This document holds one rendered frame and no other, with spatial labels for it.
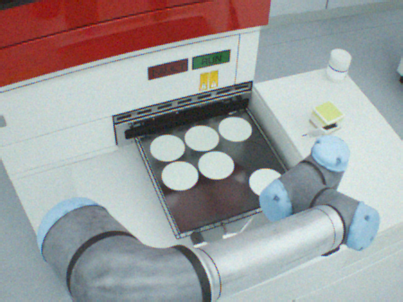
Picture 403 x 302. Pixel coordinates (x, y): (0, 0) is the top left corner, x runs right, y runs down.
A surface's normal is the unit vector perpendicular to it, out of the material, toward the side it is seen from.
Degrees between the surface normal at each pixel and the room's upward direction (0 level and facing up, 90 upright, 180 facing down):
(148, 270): 12
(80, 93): 90
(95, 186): 0
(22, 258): 0
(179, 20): 90
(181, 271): 21
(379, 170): 0
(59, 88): 90
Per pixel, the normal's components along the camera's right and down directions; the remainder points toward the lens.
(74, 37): 0.37, 0.71
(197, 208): 0.03, -0.65
